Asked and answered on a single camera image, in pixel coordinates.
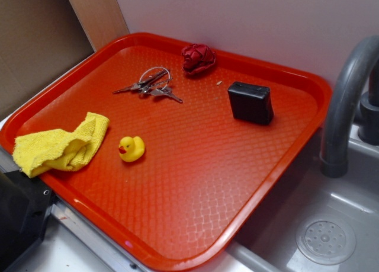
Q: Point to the yellow rubber duck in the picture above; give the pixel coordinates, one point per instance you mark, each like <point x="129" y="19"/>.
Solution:
<point x="131" y="148"/>

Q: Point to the grey plastic sink basin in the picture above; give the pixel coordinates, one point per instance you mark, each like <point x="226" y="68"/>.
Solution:
<point x="309" y="222"/>

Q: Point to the yellow cloth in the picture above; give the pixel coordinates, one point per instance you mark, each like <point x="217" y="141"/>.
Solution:
<point x="58" y="149"/>

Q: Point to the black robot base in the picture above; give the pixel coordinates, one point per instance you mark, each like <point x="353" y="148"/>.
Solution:
<point x="26" y="205"/>

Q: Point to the brown cardboard panel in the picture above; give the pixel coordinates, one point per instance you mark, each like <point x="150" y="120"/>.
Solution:
<point x="43" y="39"/>

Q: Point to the red fabric rose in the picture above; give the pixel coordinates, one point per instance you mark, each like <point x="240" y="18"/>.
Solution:
<point x="197" y="59"/>

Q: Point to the bunch of metal keys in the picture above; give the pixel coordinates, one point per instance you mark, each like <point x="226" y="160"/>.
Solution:
<point x="153" y="82"/>

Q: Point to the black rectangular block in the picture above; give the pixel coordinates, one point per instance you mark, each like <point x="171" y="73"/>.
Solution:
<point x="251" y="103"/>

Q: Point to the grey sink faucet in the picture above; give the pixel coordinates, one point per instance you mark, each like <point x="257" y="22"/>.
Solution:
<point x="343" y="109"/>

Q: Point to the red plastic tray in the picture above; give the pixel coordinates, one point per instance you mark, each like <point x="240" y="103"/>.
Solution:
<point x="203" y="172"/>

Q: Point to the dark faucet handle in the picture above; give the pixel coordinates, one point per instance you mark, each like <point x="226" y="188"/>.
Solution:
<point x="368" y="132"/>

